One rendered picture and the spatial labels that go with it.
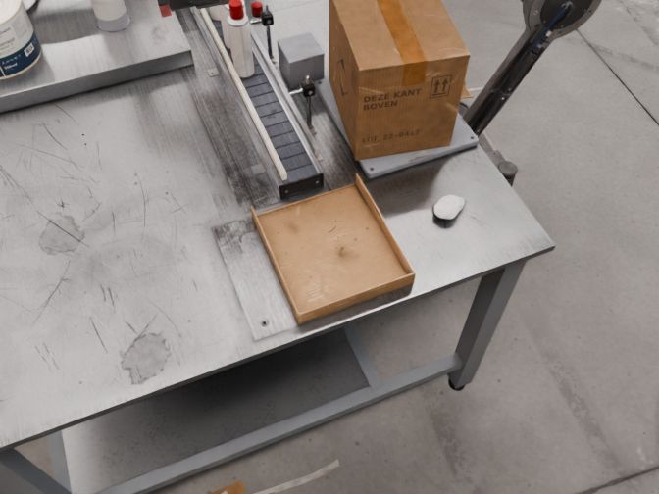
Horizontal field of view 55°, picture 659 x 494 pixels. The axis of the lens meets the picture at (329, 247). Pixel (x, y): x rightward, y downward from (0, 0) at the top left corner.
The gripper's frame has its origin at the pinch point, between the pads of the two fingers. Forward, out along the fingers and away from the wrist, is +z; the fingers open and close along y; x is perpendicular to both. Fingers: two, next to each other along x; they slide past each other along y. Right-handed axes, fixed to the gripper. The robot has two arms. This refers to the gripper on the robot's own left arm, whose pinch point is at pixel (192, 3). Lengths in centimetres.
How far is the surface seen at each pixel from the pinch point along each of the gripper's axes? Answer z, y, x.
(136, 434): 42, 44, 98
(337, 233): -1, -18, 55
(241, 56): 22.9, -9.6, 7.4
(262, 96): 23.5, -12.1, 18.0
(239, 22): 15.9, -10.5, 1.1
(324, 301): -11, -10, 67
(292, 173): 6.0, -12.2, 39.4
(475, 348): 30, -54, 99
